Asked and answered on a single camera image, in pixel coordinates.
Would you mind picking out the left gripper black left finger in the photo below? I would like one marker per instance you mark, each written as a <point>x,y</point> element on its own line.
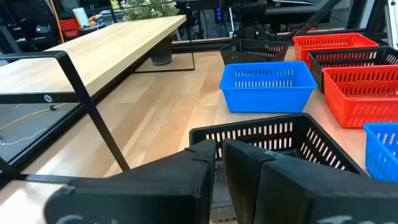
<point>161,189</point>

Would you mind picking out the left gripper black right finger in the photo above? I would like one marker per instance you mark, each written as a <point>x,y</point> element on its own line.
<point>295,193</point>

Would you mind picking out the black plastic slotted basket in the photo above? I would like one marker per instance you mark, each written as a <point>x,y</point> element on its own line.
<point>248,58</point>
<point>264,119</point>
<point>315,73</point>

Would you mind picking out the red plastic slotted basket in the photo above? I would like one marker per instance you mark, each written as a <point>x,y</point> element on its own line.
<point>302,54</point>
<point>351,115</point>

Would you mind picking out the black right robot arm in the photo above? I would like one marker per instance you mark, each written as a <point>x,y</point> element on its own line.
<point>252,18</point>

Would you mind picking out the blue plastic slotted basket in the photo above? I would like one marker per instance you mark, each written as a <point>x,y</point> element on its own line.
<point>373,163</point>
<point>267,99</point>

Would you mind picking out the potted green plant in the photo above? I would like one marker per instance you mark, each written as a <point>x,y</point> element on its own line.
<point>161,53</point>

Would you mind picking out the red storage crate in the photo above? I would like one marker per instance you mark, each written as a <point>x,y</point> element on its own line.
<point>69,28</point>

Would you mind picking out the white paper sign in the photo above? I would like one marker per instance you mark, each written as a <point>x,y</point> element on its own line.
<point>81,17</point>

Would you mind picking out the wooden shelf with black frame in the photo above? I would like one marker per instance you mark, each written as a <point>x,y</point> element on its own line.
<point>109,46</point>

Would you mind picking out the black table frame rail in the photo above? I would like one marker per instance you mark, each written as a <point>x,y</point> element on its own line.
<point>202,42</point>

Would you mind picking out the silver frame post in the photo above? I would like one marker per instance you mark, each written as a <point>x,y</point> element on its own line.
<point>392,21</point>

